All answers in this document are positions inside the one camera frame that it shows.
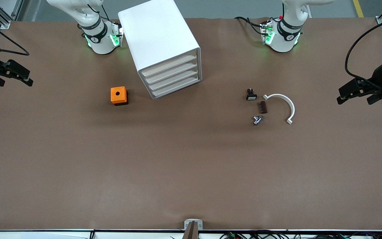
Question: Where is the white semicircular pipe clamp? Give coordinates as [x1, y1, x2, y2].
[263, 94, 295, 125]

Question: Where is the orange box with round hole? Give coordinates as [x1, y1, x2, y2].
[110, 86, 128, 106]

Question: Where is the brown table cover sheet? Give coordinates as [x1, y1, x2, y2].
[0, 17, 382, 231]

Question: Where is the grey metal mounting plate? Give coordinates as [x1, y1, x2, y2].
[184, 218, 203, 231]

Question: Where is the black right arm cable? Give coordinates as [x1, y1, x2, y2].
[0, 13, 30, 56]

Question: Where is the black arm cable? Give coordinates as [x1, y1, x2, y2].
[345, 22, 382, 87]
[0, 13, 30, 56]

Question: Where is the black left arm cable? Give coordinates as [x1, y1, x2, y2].
[345, 22, 382, 87]

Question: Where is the black base power cable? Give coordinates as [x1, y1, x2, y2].
[234, 16, 265, 35]

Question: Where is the white table edge rail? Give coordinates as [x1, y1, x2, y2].
[0, 228, 382, 239]

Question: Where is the tangled black cable bundle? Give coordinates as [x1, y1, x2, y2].
[219, 230, 382, 239]

